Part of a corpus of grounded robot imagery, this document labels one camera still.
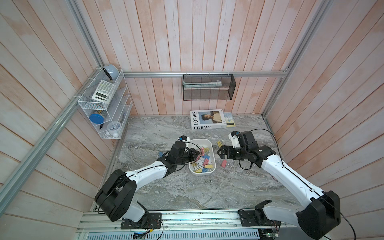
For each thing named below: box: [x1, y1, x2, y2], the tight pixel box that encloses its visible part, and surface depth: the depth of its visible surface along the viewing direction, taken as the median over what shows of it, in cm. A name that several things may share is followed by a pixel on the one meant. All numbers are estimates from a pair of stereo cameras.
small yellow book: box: [223, 112, 236, 128], surface depth 117 cm
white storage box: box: [187, 139, 216, 175], surface depth 94 cm
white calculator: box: [91, 79, 117, 104], surface depth 78 cm
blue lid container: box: [89, 113, 105, 124], surface depth 78 cm
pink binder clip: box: [221, 159, 232, 168], surface depth 95 cm
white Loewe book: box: [190, 109, 227, 130], surface depth 114 cm
